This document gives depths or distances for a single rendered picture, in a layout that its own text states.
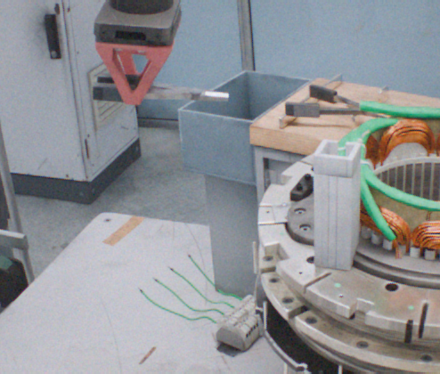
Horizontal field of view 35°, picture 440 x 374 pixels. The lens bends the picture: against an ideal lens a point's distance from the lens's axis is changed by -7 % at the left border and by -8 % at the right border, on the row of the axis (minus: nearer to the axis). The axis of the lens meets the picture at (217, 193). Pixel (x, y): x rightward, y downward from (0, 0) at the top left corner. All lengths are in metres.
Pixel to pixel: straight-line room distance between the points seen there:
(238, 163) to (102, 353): 0.31
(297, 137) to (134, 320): 0.36
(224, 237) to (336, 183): 0.51
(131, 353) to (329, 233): 0.50
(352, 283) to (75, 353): 0.54
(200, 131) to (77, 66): 1.94
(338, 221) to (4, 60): 2.54
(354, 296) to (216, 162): 0.44
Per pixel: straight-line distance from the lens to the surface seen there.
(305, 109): 0.82
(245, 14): 3.03
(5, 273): 1.24
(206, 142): 0.90
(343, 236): 0.51
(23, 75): 2.93
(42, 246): 2.80
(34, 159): 3.07
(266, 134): 0.84
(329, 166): 0.49
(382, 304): 0.50
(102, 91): 0.67
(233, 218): 0.97
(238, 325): 0.93
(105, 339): 0.99
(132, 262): 1.14
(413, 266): 0.52
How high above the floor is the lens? 1.39
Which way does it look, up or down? 28 degrees down
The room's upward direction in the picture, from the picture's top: 5 degrees counter-clockwise
